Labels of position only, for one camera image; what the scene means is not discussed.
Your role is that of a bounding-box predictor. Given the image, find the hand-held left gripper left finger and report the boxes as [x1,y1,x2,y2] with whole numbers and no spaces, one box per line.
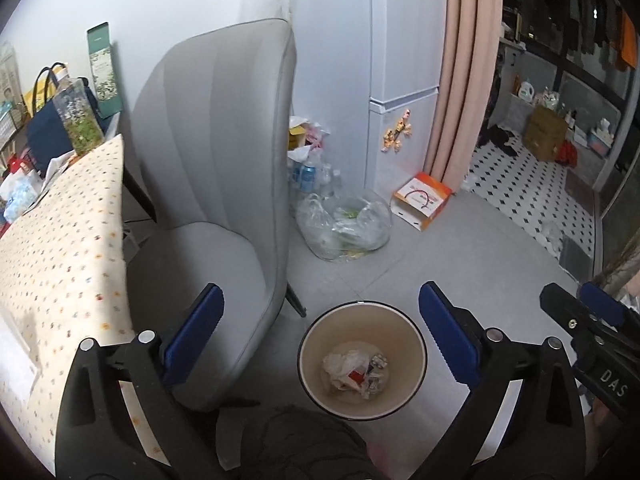
[55,282,226,480]

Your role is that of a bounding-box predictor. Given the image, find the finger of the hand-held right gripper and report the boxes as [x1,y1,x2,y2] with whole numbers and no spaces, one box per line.
[580,281,627,331]
[540,282,601,341]

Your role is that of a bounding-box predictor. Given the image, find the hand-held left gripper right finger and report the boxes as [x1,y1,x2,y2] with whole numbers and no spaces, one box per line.
[390,281,588,480]

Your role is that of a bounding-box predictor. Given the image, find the beige trash bin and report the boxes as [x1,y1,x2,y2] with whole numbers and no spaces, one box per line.
[297,301,428,422]

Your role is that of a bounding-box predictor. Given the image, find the white tissue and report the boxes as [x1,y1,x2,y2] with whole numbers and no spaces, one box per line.
[0,310,41,401]
[322,350,373,391]

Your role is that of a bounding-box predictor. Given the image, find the person's right forearm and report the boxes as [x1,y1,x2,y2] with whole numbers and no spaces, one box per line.
[585,400,640,480]

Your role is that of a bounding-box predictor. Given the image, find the grey floor mat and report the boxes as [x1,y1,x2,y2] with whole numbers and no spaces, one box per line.
[557,237,596,281]

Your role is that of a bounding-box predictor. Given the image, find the brown doormat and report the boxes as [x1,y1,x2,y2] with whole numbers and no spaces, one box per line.
[565,170,598,211]

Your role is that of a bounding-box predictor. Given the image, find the orange and white box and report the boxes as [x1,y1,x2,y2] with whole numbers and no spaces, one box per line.
[391,172,453,231]

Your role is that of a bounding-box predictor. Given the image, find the clear plastic bag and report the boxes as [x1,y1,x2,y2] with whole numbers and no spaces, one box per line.
[295,187,392,262]

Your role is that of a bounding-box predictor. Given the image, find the person's dark trouser leg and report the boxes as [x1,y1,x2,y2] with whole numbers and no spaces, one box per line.
[240,404,381,480]

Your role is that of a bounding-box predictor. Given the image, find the floral tablecloth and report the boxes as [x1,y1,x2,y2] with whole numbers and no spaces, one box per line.
[0,134,166,466]

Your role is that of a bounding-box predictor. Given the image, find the pale tissue box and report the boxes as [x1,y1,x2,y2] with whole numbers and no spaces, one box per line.
[587,119,616,157]

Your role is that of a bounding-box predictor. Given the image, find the grey upholstered chair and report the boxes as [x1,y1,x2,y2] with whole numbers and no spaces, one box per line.
[125,18,307,411]

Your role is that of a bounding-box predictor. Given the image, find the brown cardboard box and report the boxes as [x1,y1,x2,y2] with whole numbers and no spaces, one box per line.
[522,105,571,162]

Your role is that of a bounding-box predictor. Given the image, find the flat white tissue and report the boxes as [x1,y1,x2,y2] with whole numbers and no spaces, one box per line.
[0,310,41,401]

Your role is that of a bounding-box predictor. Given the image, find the dark clothes on floor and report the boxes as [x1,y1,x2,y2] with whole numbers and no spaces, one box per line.
[480,125,523,157]

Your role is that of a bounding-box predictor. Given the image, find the blue soda can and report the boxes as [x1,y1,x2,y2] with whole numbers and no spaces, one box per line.
[292,160,321,193]

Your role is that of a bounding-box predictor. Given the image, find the orange fridge decoration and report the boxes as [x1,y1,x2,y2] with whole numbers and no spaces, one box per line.
[381,109,416,152]

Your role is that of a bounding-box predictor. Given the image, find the blue tissue box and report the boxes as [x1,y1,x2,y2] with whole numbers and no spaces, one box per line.
[2,175,43,223]

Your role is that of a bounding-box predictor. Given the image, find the yellow cardboard box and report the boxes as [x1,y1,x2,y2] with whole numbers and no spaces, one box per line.
[287,116,313,150]

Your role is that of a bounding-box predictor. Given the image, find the white and pink plastic bag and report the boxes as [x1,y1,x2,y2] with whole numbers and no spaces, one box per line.
[300,120,331,161]

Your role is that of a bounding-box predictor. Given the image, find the clear bottle with yellow drink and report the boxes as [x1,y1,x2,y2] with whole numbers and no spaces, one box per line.
[54,77,106,157]

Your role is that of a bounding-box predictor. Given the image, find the navy lunch bag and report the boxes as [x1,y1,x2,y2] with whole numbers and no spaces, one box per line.
[26,64,108,171]

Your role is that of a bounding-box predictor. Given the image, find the pink curtain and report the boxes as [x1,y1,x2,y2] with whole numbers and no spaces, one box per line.
[422,0,503,196]

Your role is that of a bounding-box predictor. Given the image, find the green carton box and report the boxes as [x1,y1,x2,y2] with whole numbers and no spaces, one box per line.
[86,22,123,118]

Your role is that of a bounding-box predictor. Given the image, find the yellow snack bag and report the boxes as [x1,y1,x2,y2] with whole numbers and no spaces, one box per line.
[22,62,68,116]

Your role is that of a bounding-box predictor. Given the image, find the white fridge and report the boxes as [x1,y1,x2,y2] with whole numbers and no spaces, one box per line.
[290,0,448,211]

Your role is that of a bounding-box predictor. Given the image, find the white printed carton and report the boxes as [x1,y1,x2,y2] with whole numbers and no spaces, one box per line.
[0,42,23,111]

